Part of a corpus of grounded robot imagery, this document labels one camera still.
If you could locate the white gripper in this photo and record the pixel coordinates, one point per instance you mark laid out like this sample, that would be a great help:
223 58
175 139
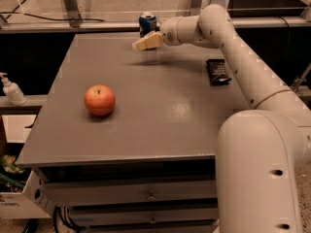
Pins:
169 31

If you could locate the blue pepsi can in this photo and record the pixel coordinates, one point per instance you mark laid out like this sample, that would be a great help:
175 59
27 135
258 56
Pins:
147 23

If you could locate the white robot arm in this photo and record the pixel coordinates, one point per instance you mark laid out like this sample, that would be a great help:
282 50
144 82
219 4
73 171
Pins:
259 148

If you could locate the black snack bar wrapper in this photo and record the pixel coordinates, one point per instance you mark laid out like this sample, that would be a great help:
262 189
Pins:
217 72

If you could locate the red apple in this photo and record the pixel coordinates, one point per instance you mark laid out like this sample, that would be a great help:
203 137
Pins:
100 100

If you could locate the grey drawer cabinet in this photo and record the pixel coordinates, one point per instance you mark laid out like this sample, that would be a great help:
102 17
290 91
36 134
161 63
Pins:
149 165

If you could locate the white pump bottle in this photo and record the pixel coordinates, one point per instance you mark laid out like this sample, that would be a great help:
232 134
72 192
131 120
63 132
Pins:
12 91

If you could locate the white cardboard box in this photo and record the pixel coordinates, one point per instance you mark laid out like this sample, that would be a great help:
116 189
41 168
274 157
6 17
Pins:
30 203

